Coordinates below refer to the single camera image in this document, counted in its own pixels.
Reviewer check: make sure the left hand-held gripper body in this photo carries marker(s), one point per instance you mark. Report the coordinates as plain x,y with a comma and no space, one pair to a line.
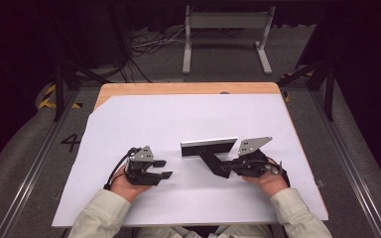
141,165

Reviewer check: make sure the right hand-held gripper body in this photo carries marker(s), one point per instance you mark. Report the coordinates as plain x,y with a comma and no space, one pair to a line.
249,162

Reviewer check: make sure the person's left hand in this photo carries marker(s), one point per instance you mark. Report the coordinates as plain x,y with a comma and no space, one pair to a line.
125,188

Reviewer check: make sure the person's right hand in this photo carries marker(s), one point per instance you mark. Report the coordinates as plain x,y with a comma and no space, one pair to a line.
271,183

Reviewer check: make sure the white paper sheet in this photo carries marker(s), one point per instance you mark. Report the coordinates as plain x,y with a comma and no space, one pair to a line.
185,112

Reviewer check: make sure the yellow black hazard tape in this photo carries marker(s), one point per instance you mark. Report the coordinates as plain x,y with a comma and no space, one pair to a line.
48,95

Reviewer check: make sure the grey metal stand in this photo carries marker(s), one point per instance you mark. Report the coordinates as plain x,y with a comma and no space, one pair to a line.
226,20

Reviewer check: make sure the aluminium floor rail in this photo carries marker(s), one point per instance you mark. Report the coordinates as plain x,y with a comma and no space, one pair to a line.
350,165
36,165

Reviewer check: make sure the black metal frame stand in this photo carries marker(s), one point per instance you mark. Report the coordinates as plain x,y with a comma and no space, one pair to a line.
59,89
329,92

